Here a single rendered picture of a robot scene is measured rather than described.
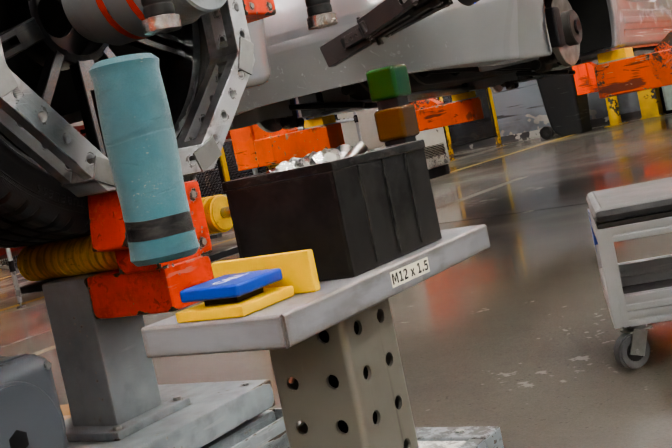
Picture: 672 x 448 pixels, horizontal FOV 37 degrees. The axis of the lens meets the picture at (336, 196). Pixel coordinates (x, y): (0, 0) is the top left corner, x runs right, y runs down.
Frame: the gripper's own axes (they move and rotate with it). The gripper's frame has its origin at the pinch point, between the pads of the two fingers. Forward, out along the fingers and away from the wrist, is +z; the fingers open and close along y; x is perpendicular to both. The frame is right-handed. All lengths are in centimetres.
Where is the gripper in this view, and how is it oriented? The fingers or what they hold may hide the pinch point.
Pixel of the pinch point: (347, 44)
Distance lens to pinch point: 130.9
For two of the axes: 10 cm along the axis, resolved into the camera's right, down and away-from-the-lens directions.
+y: -4.6, 1.5, -8.7
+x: 4.2, 9.0, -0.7
